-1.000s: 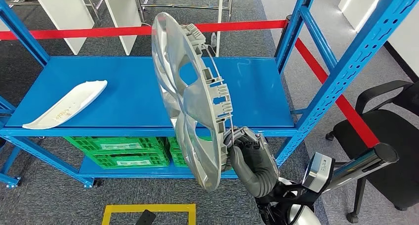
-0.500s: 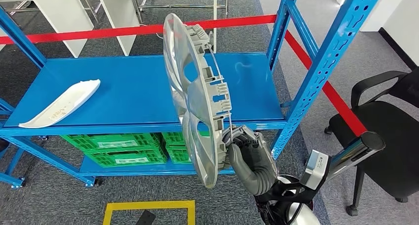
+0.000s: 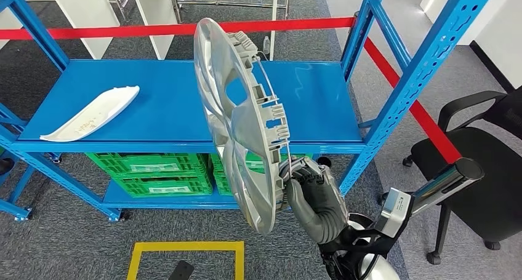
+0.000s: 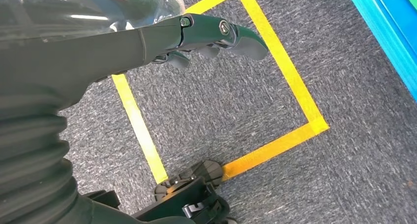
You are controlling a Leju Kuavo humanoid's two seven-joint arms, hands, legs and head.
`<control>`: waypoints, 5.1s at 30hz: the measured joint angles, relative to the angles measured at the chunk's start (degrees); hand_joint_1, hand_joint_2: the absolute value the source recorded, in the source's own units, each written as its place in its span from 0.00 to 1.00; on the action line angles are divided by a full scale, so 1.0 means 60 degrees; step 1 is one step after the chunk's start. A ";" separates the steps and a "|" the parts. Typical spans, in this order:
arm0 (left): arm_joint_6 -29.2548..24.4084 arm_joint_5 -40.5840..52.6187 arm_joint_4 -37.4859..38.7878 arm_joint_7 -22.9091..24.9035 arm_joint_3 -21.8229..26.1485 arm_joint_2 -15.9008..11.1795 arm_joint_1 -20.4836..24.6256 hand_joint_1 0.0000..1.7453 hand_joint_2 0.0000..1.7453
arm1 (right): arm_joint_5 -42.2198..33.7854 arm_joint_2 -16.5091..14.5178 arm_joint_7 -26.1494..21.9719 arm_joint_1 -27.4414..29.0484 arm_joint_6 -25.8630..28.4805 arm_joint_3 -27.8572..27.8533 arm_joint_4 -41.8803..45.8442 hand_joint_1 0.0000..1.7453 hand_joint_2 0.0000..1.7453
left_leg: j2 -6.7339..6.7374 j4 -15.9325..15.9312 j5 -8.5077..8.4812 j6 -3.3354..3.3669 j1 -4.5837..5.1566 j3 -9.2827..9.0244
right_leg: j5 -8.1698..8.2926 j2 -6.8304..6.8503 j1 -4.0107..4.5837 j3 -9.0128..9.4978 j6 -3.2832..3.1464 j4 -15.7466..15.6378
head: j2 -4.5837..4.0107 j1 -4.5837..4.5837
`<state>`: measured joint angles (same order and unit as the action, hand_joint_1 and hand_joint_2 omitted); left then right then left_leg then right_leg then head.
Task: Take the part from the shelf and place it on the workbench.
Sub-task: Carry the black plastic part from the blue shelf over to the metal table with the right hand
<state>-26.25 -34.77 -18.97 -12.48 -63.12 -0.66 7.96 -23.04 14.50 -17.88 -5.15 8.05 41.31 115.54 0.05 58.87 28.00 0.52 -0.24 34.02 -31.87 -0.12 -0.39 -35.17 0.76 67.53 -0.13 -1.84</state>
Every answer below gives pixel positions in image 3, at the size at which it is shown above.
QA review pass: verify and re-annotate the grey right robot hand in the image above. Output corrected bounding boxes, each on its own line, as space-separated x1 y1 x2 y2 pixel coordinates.
278 156 350 222

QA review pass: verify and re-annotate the grey plastic wheel hubcap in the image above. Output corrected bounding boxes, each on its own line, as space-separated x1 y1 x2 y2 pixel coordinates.
193 17 292 235

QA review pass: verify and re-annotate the blue metal shelf rack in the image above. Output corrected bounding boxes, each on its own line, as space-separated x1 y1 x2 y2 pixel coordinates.
0 103 38 223
0 0 500 223

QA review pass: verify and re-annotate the white plastic trim part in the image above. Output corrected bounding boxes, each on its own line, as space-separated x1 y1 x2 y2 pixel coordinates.
39 86 141 143

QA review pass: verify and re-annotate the red barrier belt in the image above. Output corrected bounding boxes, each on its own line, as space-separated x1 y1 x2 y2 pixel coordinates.
364 38 464 165
0 17 356 41

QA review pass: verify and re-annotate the black office chair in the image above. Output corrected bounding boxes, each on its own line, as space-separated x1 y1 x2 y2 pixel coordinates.
401 86 522 266

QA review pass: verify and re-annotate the white desk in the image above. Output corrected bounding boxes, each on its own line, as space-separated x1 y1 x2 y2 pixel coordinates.
130 0 280 61
0 0 121 60

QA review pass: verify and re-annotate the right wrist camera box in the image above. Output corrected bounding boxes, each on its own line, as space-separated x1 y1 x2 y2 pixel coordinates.
350 187 412 255

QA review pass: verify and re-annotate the chrome stanchion post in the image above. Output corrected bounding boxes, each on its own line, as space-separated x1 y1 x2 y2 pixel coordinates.
347 158 485 232

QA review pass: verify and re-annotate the chrome tube frame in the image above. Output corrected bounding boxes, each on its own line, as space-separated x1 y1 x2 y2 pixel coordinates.
169 0 291 24

